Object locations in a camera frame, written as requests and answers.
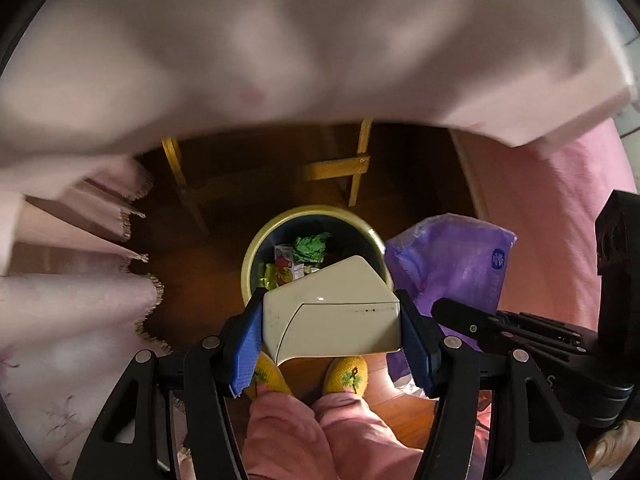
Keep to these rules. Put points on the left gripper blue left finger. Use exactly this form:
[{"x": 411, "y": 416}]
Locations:
[{"x": 246, "y": 344}]

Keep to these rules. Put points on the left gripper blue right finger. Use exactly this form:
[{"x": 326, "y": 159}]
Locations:
[{"x": 420, "y": 338}]

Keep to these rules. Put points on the cream plastic box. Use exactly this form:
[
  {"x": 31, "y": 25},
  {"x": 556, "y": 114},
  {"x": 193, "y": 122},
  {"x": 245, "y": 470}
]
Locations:
[{"x": 342, "y": 310}]

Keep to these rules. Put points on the purple plastic bag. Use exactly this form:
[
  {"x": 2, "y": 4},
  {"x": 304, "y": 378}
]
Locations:
[{"x": 451, "y": 256}]

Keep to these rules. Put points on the green paper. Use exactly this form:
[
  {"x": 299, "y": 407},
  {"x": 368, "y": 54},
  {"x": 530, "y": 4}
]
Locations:
[{"x": 311, "y": 249}]

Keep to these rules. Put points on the yellow snack bag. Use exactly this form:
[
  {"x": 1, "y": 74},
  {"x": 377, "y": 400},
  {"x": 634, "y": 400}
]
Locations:
[{"x": 267, "y": 278}]

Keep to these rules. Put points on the strawberry milk carton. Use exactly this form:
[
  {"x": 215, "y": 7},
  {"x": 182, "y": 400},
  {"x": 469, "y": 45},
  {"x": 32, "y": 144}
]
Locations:
[{"x": 286, "y": 269}]

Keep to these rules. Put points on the blue trash bin yellow rim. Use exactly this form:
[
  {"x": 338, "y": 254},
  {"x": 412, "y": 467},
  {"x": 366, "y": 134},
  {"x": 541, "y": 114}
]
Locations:
[{"x": 350, "y": 236}]

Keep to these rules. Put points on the person's right hand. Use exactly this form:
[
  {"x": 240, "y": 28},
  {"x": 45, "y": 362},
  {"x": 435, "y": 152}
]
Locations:
[{"x": 614, "y": 446}]

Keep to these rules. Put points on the right yellow slipper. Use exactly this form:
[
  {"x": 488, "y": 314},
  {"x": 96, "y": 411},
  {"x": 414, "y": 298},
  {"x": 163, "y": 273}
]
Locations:
[{"x": 349, "y": 374}]

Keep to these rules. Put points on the right pink trouser leg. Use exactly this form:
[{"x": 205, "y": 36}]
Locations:
[{"x": 357, "y": 444}]

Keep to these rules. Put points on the cartoon monster tablecloth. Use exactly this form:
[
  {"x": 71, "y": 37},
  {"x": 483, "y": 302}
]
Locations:
[{"x": 91, "y": 80}]

